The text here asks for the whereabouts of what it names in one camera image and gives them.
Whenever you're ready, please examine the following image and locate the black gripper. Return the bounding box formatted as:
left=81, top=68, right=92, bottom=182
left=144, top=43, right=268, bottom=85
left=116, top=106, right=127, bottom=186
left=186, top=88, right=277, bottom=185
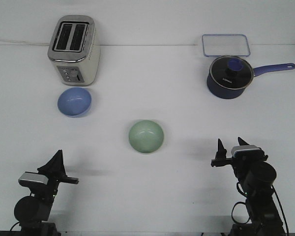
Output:
left=211, top=137, right=268, bottom=182
left=30, top=149, right=79, bottom=204

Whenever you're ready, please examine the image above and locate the blue bowl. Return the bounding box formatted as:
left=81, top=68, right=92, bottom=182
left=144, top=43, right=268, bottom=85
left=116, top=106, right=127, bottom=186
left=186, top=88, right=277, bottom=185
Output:
left=57, top=87, right=92, bottom=118

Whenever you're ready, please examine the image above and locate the green bowl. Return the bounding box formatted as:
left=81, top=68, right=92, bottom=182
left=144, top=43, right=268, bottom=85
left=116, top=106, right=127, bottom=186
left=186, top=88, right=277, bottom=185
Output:
left=128, top=120, right=165, bottom=154

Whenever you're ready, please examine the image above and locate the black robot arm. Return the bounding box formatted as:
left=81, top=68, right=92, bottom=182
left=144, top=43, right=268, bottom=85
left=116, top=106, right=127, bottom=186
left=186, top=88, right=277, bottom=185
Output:
left=211, top=138, right=289, bottom=236
left=14, top=149, right=79, bottom=236

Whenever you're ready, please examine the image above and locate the glass pot lid blue knob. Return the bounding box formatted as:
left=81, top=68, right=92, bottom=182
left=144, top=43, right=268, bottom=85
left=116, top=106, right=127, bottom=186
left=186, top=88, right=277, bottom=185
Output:
left=209, top=56, right=254, bottom=89

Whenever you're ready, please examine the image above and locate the clear blue-rimmed container lid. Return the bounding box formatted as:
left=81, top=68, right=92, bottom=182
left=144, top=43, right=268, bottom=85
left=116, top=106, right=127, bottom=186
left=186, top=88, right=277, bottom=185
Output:
left=202, top=34, right=250, bottom=57

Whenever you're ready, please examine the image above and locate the silver two-slot toaster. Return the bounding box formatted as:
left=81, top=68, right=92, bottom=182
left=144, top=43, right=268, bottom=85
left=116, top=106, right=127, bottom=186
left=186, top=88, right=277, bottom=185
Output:
left=47, top=15, right=101, bottom=86

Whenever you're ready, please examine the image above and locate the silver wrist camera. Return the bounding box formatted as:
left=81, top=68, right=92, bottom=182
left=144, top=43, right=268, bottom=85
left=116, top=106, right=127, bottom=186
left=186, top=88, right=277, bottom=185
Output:
left=231, top=145, right=262, bottom=158
left=18, top=172, right=49, bottom=186

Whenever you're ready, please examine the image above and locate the blue saucepan with handle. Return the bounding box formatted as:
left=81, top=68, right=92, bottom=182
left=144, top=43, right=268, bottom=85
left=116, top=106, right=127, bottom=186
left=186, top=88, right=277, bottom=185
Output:
left=207, top=63, right=295, bottom=99

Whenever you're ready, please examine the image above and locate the white toaster power cord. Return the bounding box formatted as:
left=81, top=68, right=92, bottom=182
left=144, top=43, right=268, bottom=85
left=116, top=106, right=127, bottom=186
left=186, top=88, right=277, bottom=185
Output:
left=0, top=37, right=51, bottom=47

